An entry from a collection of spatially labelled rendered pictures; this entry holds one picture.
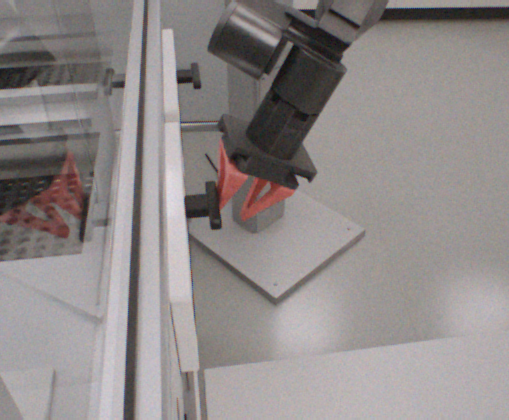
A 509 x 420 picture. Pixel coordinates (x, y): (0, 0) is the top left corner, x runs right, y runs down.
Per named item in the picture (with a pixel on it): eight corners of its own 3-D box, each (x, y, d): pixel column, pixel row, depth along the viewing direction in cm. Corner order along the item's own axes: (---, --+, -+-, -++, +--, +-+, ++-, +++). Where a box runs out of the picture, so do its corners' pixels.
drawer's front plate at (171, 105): (178, 86, 96) (172, 27, 89) (184, 179, 74) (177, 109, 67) (168, 87, 96) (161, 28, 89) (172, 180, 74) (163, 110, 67)
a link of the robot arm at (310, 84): (352, 67, 47) (353, 55, 52) (285, 28, 47) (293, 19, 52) (313, 130, 51) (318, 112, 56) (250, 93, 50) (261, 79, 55)
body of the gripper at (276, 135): (214, 126, 56) (245, 65, 53) (294, 155, 61) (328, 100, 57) (223, 159, 51) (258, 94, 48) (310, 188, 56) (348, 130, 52)
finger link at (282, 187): (199, 188, 61) (235, 121, 57) (253, 204, 64) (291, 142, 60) (206, 226, 56) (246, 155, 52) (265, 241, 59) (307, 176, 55)
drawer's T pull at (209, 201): (216, 187, 59) (215, 177, 58) (222, 232, 54) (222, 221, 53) (183, 190, 59) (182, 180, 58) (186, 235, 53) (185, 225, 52)
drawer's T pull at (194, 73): (198, 69, 83) (198, 61, 83) (201, 90, 78) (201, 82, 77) (175, 70, 83) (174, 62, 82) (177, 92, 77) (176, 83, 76)
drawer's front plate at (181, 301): (185, 190, 72) (178, 119, 65) (199, 373, 50) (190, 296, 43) (172, 191, 72) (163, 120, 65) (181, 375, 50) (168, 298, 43)
